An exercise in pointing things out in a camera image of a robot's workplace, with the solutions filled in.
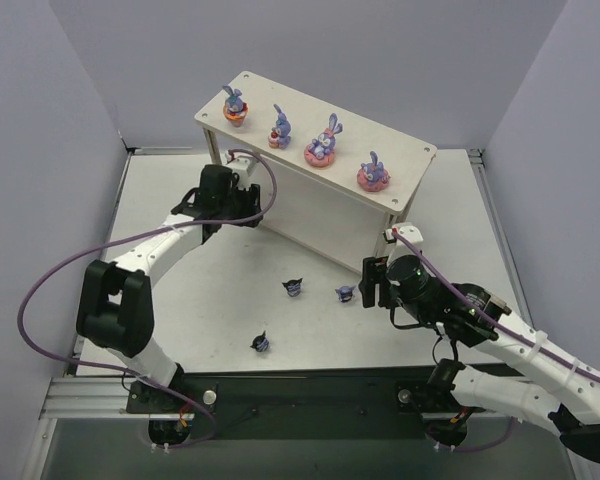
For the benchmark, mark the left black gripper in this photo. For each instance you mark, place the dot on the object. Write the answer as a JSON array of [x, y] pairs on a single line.
[[250, 198]]

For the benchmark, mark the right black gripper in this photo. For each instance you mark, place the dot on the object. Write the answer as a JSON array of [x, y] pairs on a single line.
[[371, 282]]

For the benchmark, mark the purple bunny with red cake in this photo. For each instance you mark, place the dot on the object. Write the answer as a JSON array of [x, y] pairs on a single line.
[[280, 134]]

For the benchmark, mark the large bunny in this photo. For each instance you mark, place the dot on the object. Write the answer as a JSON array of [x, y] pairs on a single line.
[[320, 152]]

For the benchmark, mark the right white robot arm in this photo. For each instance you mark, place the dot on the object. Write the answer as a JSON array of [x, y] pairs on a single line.
[[499, 362]]

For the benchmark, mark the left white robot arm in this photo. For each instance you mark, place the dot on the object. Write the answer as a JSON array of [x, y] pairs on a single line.
[[116, 311]]

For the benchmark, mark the light wooden two-tier shelf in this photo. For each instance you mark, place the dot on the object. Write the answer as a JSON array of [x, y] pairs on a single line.
[[342, 178]]

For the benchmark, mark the purple-headed figure black bow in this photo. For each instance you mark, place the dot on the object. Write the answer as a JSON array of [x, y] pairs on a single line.
[[345, 293]]

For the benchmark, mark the black-headed figure purple bow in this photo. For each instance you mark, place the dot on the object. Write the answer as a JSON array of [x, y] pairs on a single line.
[[293, 287]]

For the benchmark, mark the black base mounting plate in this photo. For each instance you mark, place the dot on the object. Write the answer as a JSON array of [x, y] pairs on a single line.
[[385, 403]]

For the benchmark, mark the black imp figure front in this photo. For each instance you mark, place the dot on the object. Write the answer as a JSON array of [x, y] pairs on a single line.
[[260, 343]]

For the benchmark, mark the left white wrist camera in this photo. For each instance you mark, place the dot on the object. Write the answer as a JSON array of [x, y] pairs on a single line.
[[242, 164]]

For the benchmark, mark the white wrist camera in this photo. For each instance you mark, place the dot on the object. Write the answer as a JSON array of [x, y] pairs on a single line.
[[242, 164], [395, 247]]

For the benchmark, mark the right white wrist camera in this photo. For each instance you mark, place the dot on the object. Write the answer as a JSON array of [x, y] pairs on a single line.
[[395, 247]]

